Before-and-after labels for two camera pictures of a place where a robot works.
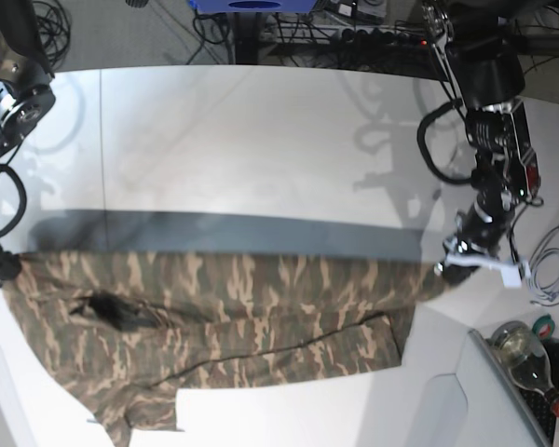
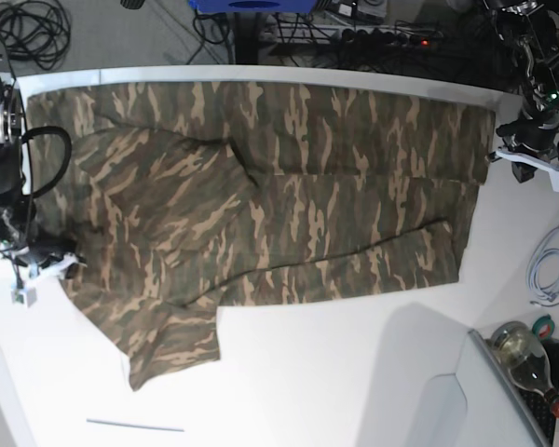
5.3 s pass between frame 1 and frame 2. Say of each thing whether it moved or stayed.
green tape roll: stayed
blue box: stayed
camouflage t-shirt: moved
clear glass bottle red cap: stayed
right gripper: moved
